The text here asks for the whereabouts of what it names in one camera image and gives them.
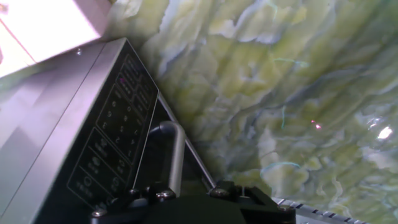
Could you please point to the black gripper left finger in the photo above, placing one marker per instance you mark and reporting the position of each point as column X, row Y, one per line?
column 124, row 214

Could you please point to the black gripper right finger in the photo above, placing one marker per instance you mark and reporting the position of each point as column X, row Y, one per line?
column 267, row 213

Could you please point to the black monitor screen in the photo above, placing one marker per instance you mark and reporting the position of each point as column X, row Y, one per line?
column 178, row 149

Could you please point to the silver microwave body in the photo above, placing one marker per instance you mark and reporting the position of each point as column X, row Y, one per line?
column 62, row 124

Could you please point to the green marble pattern mat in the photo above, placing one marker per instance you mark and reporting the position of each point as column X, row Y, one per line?
column 280, row 93

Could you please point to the pink gift box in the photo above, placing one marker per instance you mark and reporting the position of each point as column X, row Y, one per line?
column 46, row 31

